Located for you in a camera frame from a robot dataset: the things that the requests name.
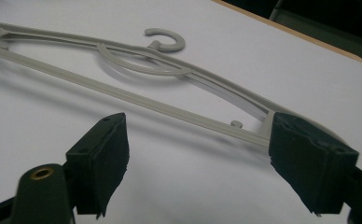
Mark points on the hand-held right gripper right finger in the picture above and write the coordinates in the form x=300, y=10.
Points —
x=309, y=161

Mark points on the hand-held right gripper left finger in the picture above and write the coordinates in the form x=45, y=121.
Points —
x=95, y=161

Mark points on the grey plastic clothes hanger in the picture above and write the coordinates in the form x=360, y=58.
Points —
x=132, y=98

